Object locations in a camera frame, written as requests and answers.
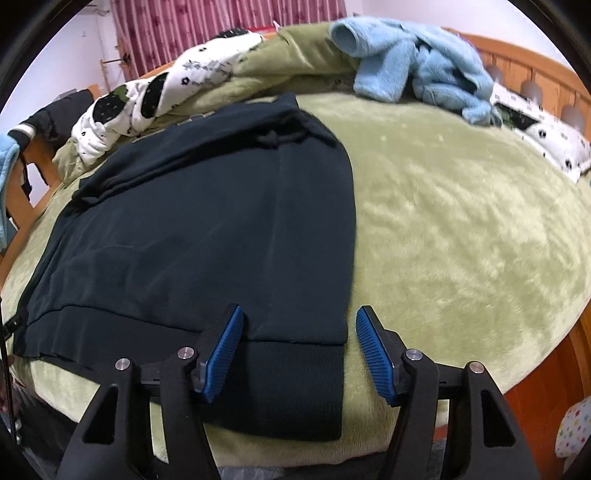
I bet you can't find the black sweatshirt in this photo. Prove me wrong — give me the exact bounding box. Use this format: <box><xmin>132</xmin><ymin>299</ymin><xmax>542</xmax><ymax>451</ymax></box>
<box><xmin>13</xmin><ymin>94</ymin><xmax>356</xmax><ymax>441</ymax></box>

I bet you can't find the star patterned white slipper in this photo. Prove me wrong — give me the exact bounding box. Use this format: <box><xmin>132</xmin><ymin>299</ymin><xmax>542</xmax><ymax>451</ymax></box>
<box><xmin>555</xmin><ymin>396</ymin><xmax>591</xmax><ymax>458</ymax></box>

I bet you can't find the green plush bed sheet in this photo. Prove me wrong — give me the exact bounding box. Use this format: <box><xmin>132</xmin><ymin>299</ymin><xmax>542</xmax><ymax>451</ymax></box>
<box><xmin>1</xmin><ymin>93</ymin><xmax>590</xmax><ymax>467</ymax></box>

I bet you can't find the white patterned pillow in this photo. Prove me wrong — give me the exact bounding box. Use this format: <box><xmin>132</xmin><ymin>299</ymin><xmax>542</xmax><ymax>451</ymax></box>
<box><xmin>490</xmin><ymin>83</ymin><xmax>590</xmax><ymax>183</ymax></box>

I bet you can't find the light blue fleece garment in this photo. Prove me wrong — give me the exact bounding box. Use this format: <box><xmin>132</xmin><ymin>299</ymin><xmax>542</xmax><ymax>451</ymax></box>
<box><xmin>0</xmin><ymin>134</ymin><xmax>22</xmax><ymax>252</ymax></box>

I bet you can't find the black garment on footboard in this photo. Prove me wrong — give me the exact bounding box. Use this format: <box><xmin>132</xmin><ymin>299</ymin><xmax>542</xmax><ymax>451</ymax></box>
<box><xmin>7</xmin><ymin>89</ymin><xmax>94</xmax><ymax>151</ymax></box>

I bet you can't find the white black patterned quilt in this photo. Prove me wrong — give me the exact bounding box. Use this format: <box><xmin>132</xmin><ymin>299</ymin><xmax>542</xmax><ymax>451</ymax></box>
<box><xmin>71</xmin><ymin>30</ymin><xmax>263</xmax><ymax>165</ymax></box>

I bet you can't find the wooden coat rack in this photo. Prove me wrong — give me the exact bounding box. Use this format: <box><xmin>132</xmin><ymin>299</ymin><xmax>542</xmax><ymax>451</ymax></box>
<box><xmin>99</xmin><ymin>53</ymin><xmax>132</xmax><ymax>91</ymax></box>

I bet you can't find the light blue fleece robe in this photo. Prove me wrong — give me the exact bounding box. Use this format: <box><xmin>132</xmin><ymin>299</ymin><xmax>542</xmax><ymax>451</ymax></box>
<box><xmin>329</xmin><ymin>16</ymin><xmax>502</xmax><ymax>127</ymax></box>

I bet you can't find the maroon striped curtain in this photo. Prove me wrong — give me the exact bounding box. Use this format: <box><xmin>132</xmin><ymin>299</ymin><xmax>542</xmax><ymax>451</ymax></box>
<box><xmin>110</xmin><ymin>0</ymin><xmax>346</xmax><ymax>76</ymax></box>

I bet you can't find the green plush blanket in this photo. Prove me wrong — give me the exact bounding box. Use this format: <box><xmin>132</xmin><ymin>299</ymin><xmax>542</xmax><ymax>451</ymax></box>
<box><xmin>52</xmin><ymin>23</ymin><xmax>359</xmax><ymax>184</ymax></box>

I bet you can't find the wooden bed frame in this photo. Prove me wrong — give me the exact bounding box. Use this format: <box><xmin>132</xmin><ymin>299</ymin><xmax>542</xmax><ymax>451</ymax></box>
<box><xmin>13</xmin><ymin>34</ymin><xmax>590</xmax><ymax>479</ymax></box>

